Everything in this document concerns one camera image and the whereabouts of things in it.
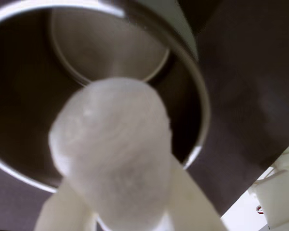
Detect stainless steel cup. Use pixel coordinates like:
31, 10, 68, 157
0, 0, 211, 194

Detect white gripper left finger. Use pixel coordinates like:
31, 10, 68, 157
33, 179, 97, 231

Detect dark grey table mat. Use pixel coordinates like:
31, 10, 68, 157
0, 0, 289, 231

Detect white gauze roll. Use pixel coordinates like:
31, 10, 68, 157
48, 77, 172, 231

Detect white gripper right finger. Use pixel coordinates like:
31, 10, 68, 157
167, 155, 228, 231

